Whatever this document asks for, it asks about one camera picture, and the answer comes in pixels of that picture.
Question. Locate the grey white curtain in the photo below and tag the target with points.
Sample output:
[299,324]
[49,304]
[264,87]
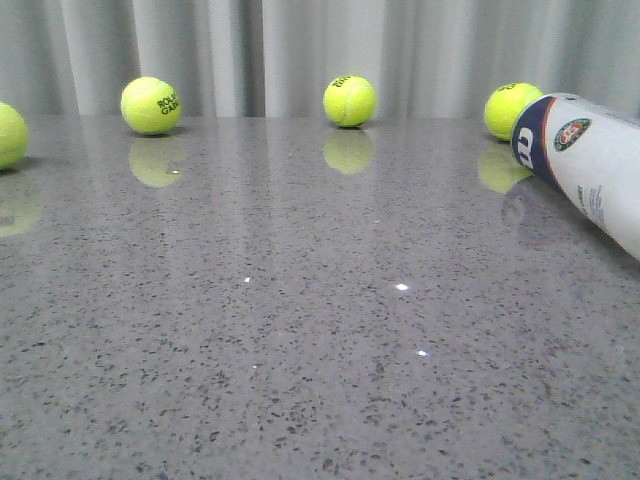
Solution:
[426,59]

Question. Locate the middle tennis ball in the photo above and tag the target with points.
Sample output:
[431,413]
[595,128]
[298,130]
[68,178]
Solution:
[350,101]

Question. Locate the right tennis ball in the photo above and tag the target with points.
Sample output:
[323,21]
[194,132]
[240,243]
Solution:
[504,106]

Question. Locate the far left tennis ball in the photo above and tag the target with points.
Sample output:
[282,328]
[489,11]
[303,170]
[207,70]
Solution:
[14,136]

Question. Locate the white blue tennis ball can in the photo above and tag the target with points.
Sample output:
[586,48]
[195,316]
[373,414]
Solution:
[588,153]

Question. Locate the tennis ball with Roland Garros print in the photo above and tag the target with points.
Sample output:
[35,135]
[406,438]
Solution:
[150,106]

